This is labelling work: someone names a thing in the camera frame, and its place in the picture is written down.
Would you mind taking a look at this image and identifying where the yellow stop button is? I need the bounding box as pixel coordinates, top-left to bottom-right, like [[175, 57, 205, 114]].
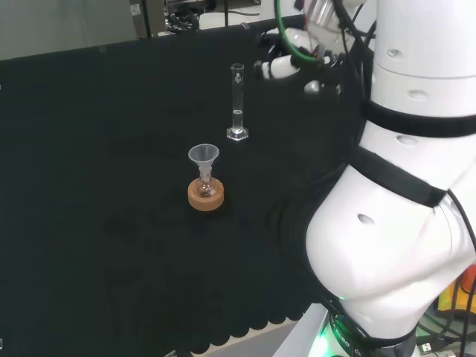
[[437, 266, 476, 318]]

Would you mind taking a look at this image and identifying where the small round-bottom flask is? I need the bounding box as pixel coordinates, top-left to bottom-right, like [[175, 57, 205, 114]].
[[196, 169, 219, 199]]

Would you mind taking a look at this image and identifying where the clear graduated cylinder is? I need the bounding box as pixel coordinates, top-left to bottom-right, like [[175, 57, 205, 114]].
[[226, 63, 249, 143]]

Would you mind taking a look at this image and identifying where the black table cloth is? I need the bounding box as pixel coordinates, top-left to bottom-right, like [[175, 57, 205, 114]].
[[0, 16, 376, 355]]

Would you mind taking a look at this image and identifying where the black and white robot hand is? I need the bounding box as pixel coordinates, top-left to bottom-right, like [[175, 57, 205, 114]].
[[254, 28, 345, 98]]

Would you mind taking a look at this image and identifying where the dark metal frame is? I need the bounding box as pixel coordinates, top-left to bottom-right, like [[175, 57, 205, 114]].
[[128, 0, 154, 39]]

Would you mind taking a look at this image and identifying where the green cable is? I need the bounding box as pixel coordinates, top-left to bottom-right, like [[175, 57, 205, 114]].
[[274, 0, 328, 70]]

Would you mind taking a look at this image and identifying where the black cable bundle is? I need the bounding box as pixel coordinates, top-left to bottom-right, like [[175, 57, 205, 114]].
[[164, 7, 204, 36]]

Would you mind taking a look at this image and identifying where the clear plastic funnel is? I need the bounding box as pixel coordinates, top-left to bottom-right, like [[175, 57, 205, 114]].
[[187, 144, 221, 179]]

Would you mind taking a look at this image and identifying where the cork ring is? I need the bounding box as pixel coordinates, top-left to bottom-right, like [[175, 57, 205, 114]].
[[187, 178, 225, 213]]

